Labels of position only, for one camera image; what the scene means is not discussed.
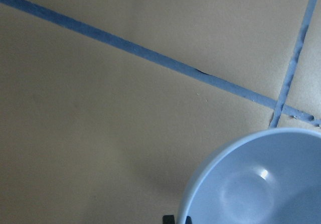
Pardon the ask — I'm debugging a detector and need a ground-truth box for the blue bowl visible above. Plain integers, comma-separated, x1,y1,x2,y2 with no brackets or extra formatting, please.
177,128,320,223

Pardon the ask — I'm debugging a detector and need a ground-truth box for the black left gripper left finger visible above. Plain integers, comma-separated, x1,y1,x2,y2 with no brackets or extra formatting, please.
162,215,175,224

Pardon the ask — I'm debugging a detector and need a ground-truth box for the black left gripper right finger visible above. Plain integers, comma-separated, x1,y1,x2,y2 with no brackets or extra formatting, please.
186,216,192,224

